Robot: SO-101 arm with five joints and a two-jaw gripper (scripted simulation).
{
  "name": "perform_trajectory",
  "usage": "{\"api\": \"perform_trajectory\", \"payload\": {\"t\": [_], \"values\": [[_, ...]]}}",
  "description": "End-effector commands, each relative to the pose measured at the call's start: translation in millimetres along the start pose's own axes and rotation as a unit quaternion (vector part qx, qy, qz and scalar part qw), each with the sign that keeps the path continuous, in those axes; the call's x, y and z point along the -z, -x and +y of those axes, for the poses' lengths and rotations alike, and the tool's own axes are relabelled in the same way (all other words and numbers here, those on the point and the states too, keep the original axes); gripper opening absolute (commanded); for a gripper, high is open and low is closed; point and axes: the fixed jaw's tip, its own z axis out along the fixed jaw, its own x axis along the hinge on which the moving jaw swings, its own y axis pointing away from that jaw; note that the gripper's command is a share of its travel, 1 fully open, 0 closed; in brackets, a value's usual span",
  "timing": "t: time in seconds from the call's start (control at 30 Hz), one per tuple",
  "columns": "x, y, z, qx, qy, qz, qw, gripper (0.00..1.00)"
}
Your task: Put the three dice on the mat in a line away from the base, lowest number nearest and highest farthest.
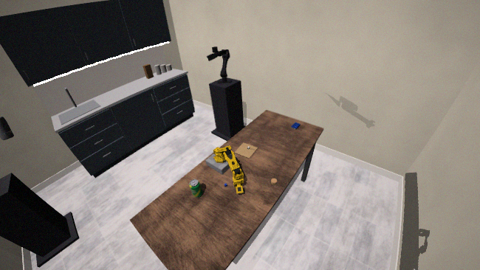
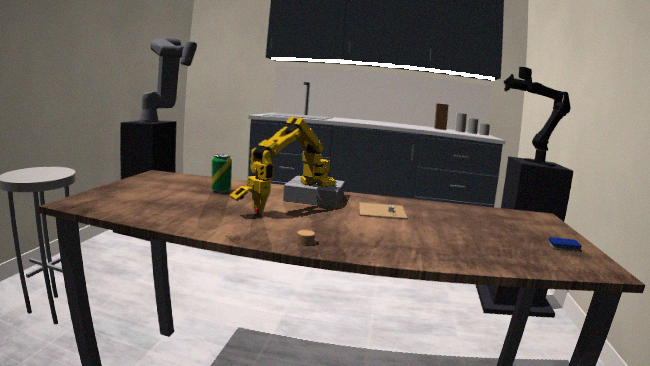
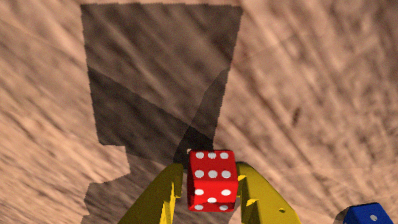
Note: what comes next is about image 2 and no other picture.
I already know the tan short cylinder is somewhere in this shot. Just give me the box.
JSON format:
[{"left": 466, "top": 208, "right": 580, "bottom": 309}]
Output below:
[{"left": 297, "top": 230, "right": 315, "bottom": 246}]

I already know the green soda can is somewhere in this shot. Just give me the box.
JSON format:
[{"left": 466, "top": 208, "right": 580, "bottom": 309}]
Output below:
[{"left": 212, "top": 154, "right": 232, "bottom": 194}]

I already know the tan flat mat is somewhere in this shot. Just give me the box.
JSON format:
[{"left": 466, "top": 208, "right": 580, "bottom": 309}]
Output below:
[{"left": 359, "top": 202, "right": 408, "bottom": 219}]

